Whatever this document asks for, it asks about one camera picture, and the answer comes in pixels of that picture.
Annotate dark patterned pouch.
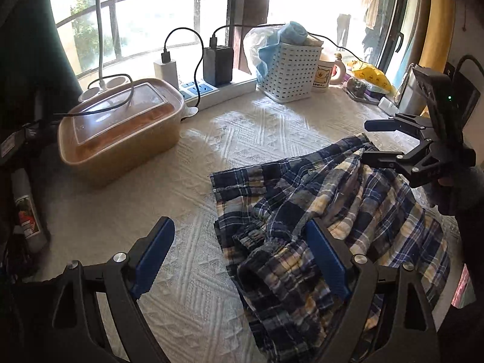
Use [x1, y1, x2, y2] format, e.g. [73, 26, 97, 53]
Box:
[345, 76, 370, 101]

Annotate grey steel tumbler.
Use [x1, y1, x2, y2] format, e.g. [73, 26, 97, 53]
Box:
[397, 71, 429, 116]

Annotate white plastic basket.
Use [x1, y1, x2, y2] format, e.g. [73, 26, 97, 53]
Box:
[257, 41, 324, 103]

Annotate person's right hand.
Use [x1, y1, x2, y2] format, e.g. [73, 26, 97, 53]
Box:
[427, 176, 460, 214]

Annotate white power strip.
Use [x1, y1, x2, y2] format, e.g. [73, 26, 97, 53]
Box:
[178, 77, 258, 112]

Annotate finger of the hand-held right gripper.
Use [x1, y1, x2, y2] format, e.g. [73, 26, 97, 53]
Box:
[361, 142, 433, 176]
[364, 113, 433, 141]

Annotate blue rolled cloth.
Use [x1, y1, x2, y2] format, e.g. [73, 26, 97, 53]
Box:
[280, 21, 310, 46]

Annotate white bear mug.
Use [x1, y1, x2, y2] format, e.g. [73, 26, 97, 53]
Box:
[312, 54, 347, 93]

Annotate clear plastic bag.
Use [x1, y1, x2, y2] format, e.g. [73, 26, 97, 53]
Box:
[243, 26, 285, 81]

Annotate white desk lamp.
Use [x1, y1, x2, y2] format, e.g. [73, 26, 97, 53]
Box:
[78, 0, 137, 103]

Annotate blue plaid pants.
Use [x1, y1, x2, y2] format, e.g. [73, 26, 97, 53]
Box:
[210, 133, 452, 363]

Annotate white charger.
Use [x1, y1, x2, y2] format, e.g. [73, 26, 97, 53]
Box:
[153, 51, 179, 88]

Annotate yellow printed packet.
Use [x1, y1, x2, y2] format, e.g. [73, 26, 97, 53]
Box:
[347, 60, 393, 92]

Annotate yellow curtain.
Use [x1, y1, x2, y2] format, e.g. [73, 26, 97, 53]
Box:
[418, 0, 459, 69]

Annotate brown food container clear lid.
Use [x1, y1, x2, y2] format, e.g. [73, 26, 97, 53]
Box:
[57, 78, 186, 188]

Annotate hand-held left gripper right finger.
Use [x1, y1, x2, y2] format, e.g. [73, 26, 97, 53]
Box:
[306, 219, 441, 363]

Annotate grey labelled cylinder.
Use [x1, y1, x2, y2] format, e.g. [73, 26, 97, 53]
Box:
[11, 168, 51, 254]

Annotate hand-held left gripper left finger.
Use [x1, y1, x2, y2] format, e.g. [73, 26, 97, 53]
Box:
[51, 216, 175, 363]

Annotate white textured tablecloth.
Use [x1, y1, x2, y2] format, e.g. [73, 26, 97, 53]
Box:
[23, 83, 466, 363]

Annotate dark blue curtain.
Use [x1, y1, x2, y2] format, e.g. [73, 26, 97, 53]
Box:
[0, 0, 84, 133]

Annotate black charger cable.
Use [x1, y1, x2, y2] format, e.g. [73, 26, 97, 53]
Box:
[163, 27, 205, 106]
[210, 23, 364, 63]

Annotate black charger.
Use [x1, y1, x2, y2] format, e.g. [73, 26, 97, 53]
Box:
[203, 36, 234, 86]

